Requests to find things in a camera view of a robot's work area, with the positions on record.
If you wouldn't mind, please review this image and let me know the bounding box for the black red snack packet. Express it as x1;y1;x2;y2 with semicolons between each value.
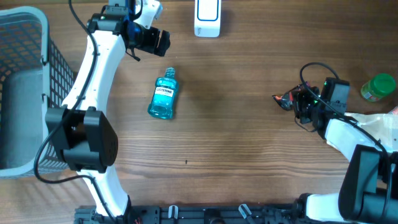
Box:
272;84;310;112

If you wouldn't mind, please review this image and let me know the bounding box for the blue mouthwash bottle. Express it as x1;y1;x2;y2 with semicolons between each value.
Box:
147;67;179;119

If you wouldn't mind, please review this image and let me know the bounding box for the green lid jar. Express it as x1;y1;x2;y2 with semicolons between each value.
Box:
360;73;396;102

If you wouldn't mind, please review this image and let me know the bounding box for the white brown snack pouch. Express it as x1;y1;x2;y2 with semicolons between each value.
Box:
345;113;398;152

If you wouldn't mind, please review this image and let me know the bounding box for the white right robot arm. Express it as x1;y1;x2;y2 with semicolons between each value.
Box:
289;78;397;223

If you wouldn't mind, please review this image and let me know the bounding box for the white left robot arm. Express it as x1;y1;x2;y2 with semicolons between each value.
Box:
44;1;170;223

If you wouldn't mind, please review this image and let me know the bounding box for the white barcode scanner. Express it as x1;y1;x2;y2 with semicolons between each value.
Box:
194;0;221;38

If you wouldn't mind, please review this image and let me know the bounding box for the red white packet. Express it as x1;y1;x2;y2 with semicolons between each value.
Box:
389;106;398;114

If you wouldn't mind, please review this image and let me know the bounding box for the grey plastic basket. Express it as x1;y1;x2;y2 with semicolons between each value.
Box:
1;6;74;179

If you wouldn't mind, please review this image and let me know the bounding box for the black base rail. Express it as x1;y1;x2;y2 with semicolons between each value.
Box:
73;203;312;224

